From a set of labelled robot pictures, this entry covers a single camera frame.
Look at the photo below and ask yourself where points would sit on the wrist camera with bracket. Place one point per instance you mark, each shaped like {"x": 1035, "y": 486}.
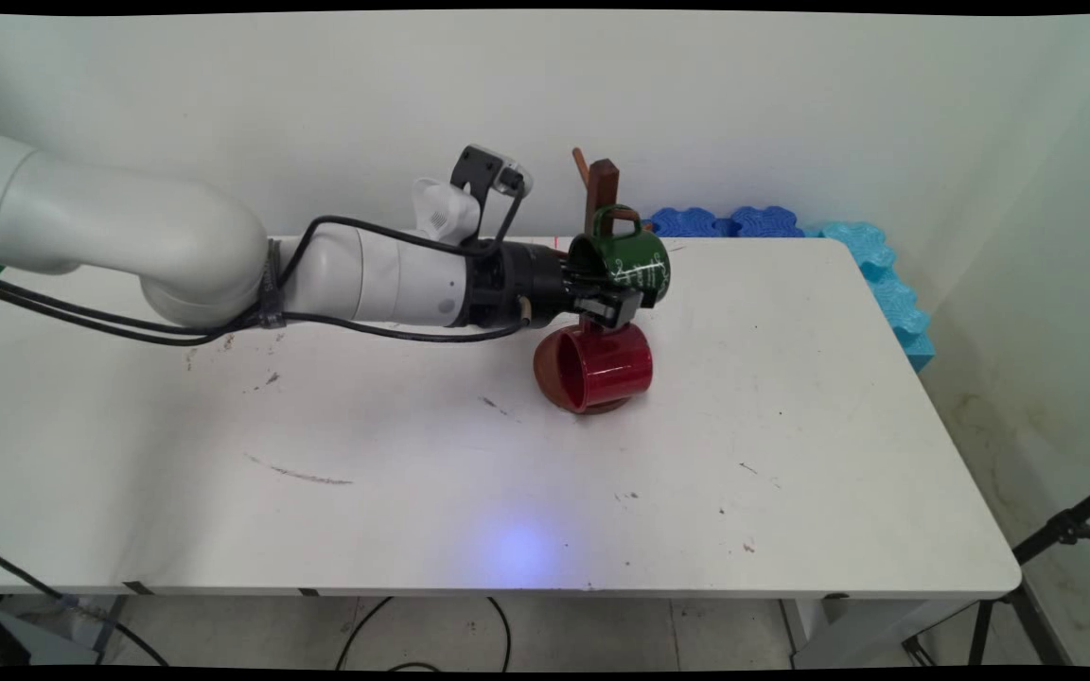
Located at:
{"x": 479, "y": 170}

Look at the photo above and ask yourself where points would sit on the black tripod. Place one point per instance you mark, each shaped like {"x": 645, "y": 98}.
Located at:
{"x": 1065, "y": 525}

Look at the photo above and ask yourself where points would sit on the green mug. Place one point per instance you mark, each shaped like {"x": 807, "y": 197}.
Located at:
{"x": 635, "y": 260}

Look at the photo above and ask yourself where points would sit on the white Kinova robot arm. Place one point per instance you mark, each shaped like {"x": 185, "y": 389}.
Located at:
{"x": 129, "y": 227}

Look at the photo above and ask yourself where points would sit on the dark blue foam mat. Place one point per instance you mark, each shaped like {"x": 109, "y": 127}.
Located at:
{"x": 687, "y": 223}
{"x": 767, "y": 222}

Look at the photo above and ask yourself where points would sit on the wooden mug rack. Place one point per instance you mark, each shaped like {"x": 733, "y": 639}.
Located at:
{"x": 602, "y": 184}

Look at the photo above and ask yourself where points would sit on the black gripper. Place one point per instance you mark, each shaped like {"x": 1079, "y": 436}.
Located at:
{"x": 531, "y": 284}

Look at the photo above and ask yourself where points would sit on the red mug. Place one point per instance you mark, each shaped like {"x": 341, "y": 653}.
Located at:
{"x": 611, "y": 364}

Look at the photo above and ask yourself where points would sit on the cyan foam mat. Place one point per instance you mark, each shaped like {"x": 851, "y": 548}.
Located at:
{"x": 905, "y": 317}
{"x": 857, "y": 246}

